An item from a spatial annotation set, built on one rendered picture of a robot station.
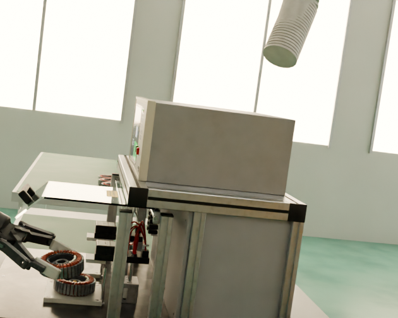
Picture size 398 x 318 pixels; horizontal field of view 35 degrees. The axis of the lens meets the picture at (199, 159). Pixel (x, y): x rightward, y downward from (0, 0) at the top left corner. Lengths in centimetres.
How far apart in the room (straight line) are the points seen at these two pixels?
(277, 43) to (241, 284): 149
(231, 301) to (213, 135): 42
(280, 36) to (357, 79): 414
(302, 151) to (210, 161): 520
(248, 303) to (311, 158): 528
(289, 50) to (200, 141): 131
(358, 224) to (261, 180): 554
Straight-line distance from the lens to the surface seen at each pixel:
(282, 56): 292
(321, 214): 701
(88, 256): 177
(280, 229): 161
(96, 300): 173
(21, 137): 649
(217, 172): 164
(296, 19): 295
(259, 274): 162
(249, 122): 165
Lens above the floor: 135
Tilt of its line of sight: 6 degrees down
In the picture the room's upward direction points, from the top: 7 degrees clockwise
